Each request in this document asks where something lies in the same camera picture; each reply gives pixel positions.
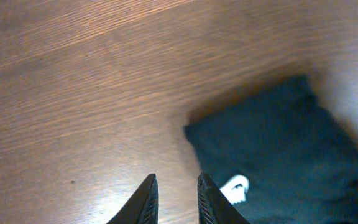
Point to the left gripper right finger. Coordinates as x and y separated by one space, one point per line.
213 207

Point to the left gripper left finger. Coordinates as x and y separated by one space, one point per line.
142 206

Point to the black t-shirt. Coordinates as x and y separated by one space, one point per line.
302 167

